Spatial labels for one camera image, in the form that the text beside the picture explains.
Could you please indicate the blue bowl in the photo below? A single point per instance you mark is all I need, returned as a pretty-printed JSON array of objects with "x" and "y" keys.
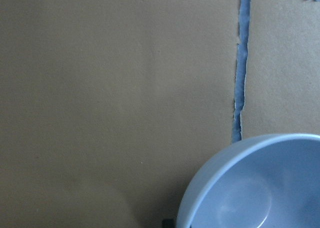
[{"x": 265, "y": 181}]

